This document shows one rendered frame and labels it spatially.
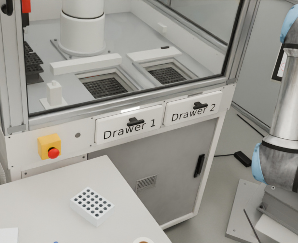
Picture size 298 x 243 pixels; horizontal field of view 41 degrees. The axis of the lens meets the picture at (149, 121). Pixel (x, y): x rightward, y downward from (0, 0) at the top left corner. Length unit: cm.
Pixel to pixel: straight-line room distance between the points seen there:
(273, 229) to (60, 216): 71
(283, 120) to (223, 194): 148
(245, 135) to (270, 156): 200
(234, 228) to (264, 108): 122
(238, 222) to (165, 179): 66
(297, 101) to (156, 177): 90
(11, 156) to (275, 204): 92
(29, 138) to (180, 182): 92
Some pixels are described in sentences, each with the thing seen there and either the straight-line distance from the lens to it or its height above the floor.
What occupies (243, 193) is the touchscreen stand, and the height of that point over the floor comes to 3.
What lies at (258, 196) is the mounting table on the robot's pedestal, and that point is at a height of 76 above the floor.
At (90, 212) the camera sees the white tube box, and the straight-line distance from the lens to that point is 130.
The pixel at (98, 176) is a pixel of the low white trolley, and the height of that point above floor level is 76.
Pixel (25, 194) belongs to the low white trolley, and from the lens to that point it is 142.
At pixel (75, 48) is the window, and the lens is 130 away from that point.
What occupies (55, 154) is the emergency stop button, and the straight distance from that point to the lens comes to 138.
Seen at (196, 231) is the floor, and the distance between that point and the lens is 237.
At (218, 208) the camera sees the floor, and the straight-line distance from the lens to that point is 253.
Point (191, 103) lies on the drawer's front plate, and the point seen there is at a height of 91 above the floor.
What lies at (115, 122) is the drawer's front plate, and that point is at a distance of 149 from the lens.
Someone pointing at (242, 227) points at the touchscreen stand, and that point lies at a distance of 243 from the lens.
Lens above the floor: 178
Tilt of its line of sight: 35 degrees down
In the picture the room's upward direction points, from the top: 8 degrees clockwise
